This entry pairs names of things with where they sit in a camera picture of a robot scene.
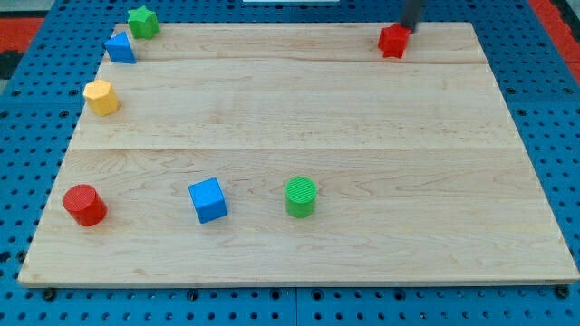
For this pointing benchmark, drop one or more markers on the red star block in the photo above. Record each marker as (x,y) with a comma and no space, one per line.
(393,40)

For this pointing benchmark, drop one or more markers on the green star block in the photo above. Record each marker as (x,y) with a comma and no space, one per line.
(143,23)

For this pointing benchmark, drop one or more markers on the green cylinder block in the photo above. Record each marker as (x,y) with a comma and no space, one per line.
(300,196)

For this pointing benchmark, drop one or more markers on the light wooden board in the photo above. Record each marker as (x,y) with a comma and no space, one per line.
(422,177)

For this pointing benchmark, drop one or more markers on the blue cube block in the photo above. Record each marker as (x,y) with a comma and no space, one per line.
(208,200)

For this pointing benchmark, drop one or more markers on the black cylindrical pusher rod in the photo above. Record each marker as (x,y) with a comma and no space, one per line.
(411,14)

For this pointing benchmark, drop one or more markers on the yellow hexagon block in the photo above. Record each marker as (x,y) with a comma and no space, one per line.
(101,97)

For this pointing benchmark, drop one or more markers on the blue triangle block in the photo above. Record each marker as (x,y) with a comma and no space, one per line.
(119,49)

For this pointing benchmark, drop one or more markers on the red cylinder block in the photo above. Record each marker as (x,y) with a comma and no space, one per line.
(85,205)

